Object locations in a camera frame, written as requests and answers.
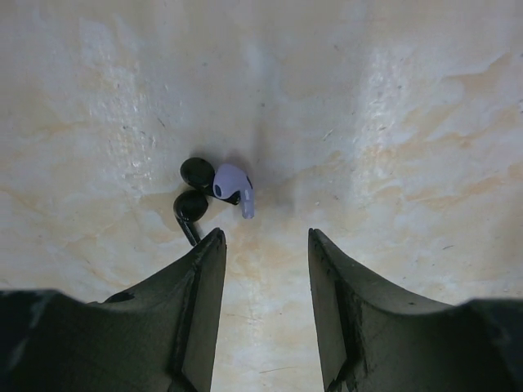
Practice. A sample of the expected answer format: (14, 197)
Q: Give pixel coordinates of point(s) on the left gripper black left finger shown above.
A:
(158, 335)

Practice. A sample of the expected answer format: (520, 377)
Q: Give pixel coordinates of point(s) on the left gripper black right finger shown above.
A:
(376, 336)

